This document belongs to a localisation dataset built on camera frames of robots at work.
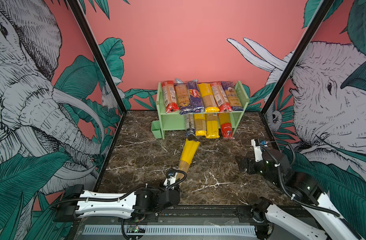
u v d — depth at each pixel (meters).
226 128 0.90
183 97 0.86
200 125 0.93
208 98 0.86
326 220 0.40
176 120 0.97
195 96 0.86
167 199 0.54
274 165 0.44
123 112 1.23
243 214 0.73
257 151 0.56
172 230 0.70
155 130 0.98
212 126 0.92
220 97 0.86
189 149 0.84
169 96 0.85
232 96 0.88
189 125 0.91
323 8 0.70
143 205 0.53
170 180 0.63
